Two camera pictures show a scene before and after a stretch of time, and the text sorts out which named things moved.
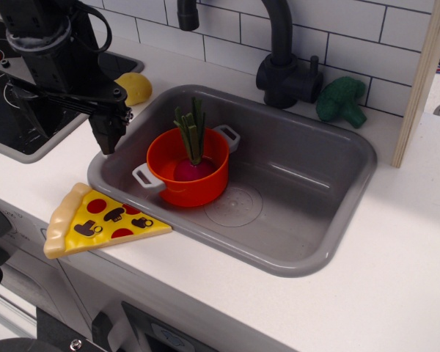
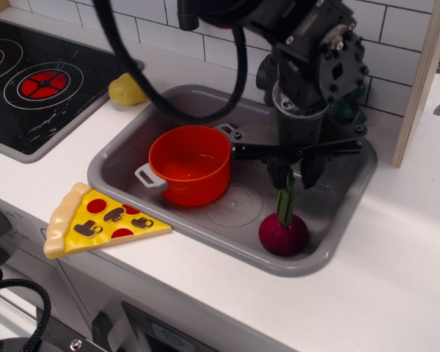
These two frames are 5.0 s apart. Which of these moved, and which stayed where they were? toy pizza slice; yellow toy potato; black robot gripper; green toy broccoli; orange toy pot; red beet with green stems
Moved: red beet with green stems; black robot gripper
Stayed: yellow toy potato; green toy broccoli; toy pizza slice; orange toy pot
